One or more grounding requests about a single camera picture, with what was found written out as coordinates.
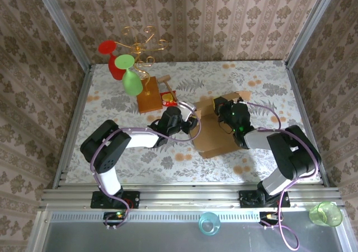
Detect brown cardboard box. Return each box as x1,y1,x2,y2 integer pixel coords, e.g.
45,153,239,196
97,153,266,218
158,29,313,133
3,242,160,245
189,89,252,159

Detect red snack packet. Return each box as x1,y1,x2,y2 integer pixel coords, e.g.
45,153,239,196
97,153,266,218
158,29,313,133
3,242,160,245
159,90,178,107

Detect small wooden mallet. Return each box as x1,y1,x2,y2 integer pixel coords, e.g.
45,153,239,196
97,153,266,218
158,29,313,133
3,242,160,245
157,75,180,102

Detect green wine glass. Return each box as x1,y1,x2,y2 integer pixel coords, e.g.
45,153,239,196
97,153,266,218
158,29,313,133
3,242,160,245
115,54,144,96

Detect blue plastic cup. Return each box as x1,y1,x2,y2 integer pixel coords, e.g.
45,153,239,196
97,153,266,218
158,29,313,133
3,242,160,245
198,212,221,237

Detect red wine glass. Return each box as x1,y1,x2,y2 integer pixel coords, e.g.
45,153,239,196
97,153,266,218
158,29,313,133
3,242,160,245
97,40,126,81

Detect green plastic cup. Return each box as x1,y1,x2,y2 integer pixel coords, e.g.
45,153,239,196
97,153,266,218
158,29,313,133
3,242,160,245
308,201,343,227

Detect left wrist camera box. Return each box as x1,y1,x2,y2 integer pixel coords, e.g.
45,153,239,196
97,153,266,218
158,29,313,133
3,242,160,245
177,100,197,122

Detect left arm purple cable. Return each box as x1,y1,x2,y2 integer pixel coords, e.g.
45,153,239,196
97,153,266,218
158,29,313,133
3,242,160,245
89,108,202,230

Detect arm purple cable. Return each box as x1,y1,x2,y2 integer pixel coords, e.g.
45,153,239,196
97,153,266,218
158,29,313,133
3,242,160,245
243,101,321,250
89,108,202,230

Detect gold wire glass rack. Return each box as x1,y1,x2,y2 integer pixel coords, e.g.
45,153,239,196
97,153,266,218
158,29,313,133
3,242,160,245
113,25,168,115

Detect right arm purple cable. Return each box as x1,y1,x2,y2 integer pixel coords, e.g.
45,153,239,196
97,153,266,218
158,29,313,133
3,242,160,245
243,101,321,250

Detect aluminium table side rail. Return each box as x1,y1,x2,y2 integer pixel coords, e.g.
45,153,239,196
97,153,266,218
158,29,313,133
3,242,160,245
53,64,93,188
285,61,331,187

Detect aluminium mounting rail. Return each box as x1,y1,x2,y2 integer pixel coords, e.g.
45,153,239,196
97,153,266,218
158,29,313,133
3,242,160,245
39,185,343,210

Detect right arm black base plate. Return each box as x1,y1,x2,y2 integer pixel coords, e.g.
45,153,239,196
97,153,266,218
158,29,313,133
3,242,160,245
239,189,291,208

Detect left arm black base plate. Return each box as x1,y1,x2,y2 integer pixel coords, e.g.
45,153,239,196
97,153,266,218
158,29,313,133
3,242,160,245
91,191,140,209

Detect grey slotted cable duct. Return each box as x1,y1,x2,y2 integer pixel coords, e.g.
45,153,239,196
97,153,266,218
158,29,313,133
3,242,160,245
49,211,262,222

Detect aluminium frame post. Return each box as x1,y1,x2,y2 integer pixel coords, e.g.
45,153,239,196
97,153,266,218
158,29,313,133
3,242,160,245
284,0,341,68
30,0,92,72

